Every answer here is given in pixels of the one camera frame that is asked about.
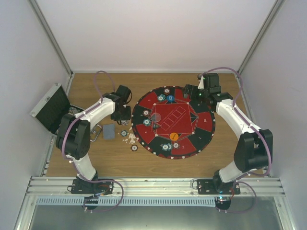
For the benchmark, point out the orange big blind button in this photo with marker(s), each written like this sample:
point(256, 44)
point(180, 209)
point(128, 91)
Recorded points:
point(174, 136)

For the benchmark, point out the clear round dealer button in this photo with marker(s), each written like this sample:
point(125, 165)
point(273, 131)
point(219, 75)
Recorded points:
point(156, 117)

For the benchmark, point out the blue small blind button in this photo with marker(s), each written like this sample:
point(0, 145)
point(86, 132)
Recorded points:
point(170, 98)

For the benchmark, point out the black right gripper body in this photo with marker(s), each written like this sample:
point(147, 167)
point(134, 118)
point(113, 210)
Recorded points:
point(193, 96)

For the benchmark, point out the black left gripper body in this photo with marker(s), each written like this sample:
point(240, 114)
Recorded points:
point(122, 115)

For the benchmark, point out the green 50 chip bottom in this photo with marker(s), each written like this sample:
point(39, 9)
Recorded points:
point(167, 147)

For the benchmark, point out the playing card deck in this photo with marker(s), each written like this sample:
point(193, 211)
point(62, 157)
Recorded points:
point(109, 131)

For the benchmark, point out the green 50 chip stack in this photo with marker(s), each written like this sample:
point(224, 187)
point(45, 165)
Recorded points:
point(124, 133)

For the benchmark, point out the slotted cable duct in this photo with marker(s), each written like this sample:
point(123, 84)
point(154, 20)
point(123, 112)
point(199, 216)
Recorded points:
point(127, 201)

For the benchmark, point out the aluminium poker case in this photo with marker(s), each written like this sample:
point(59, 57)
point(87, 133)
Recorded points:
point(52, 107)

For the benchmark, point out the green 50 chip top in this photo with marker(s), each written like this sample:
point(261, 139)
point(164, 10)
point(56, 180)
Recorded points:
point(161, 97)

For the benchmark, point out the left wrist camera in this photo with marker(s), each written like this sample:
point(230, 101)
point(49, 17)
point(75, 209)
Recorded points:
point(123, 93)

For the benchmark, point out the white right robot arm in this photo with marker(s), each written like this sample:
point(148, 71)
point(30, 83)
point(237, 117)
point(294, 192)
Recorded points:
point(253, 154)

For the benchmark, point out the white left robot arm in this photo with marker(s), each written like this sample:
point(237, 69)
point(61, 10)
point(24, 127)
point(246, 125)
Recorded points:
point(73, 139)

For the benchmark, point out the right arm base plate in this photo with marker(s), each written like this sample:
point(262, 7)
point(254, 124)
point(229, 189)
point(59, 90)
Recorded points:
point(212, 187)

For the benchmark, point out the round red black poker mat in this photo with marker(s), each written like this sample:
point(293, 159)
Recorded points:
point(193, 121)

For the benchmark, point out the front aluminium rail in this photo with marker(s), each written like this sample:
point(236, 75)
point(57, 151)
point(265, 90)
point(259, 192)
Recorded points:
point(155, 187)

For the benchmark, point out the orange 100 chip stack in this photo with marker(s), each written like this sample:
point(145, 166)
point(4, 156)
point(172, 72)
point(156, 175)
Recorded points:
point(134, 148)

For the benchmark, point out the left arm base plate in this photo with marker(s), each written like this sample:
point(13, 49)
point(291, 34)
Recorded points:
point(80, 186)

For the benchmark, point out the blue 10 chip stack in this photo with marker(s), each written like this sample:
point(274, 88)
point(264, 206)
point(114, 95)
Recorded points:
point(124, 122)

